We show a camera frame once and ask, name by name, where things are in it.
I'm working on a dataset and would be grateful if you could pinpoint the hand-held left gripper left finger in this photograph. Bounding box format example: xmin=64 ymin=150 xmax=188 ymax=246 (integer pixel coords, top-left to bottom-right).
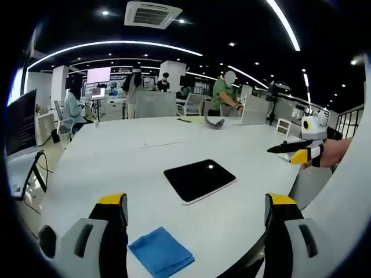
xmin=56 ymin=192 xmax=129 ymax=278

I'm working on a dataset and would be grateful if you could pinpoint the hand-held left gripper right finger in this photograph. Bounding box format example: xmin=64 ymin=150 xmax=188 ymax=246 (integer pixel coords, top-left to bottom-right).
xmin=263 ymin=193 xmax=322 ymax=278

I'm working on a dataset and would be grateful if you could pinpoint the blue cleaning cloth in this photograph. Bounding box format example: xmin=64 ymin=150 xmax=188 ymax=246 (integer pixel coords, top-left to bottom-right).
xmin=127 ymin=226 xmax=195 ymax=276

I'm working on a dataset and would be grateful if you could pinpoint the black tablet pad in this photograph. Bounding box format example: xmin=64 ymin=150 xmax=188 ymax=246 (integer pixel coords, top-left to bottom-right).
xmin=163 ymin=159 xmax=238 ymax=206

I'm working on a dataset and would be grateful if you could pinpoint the small white framed box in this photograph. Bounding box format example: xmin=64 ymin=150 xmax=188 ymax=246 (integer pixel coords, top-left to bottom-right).
xmin=275 ymin=118 xmax=292 ymax=136

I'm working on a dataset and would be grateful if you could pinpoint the black round knob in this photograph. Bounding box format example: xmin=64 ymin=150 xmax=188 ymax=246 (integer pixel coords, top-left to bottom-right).
xmin=38 ymin=224 xmax=57 ymax=259

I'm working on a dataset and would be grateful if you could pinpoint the grey upright panel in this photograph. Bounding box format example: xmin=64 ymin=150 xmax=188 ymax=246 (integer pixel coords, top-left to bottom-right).
xmin=240 ymin=94 xmax=271 ymax=126

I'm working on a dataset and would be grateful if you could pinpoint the grey curved object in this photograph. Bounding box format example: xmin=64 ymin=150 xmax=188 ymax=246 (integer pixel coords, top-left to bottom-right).
xmin=204 ymin=116 xmax=225 ymax=130

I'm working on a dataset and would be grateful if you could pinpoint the white laptop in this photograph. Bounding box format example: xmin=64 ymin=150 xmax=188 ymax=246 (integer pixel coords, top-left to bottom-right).
xmin=6 ymin=150 xmax=41 ymax=200

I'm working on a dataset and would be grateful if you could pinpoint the yellow paper sheet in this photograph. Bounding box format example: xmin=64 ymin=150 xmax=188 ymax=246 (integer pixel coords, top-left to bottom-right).
xmin=176 ymin=116 xmax=208 ymax=125

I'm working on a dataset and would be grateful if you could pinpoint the white office chair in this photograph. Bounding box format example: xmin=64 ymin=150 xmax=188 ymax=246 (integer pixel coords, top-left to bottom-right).
xmin=176 ymin=93 xmax=205 ymax=117
xmin=53 ymin=100 xmax=77 ymax=142

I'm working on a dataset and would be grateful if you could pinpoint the dark computer monitor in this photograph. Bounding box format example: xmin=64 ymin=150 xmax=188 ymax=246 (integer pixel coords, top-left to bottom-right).
xmin=5 ymin=89 xmax=38 ymax=157

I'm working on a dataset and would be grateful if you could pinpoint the grey partition board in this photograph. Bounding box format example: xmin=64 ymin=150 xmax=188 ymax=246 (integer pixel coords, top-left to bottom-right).
xmin=134 ymin=90 xmax=177 ymax=119

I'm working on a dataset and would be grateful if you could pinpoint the ceiling air conditioner vent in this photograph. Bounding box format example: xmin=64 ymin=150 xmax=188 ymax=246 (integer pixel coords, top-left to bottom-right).
xmin=123 ymin=1 xmax=183 ymax=30

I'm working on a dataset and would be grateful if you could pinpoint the black cable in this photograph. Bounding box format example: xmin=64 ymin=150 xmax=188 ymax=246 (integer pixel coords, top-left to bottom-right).
xmin=24 ymin=149 xmax=54 ymax=215

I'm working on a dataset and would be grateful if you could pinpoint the wall display screen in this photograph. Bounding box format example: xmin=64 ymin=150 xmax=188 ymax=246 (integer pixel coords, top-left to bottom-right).
xmin=86 ymin=67 xmax=112 ymax=85

